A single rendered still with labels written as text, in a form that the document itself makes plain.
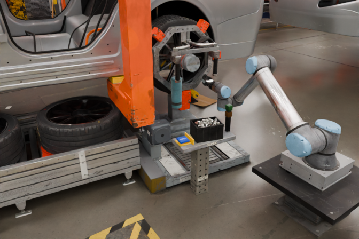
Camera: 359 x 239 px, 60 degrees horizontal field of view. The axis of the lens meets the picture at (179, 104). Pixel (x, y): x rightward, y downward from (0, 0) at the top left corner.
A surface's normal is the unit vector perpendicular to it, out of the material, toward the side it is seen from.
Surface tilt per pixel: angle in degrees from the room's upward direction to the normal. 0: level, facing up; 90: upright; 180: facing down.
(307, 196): 0
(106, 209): 0
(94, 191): 0
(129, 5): 90
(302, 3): 86
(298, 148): 93
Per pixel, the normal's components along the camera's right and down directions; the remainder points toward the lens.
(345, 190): 0.00, -0.92
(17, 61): 0.44, 0.39
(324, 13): -0.73, 0.27
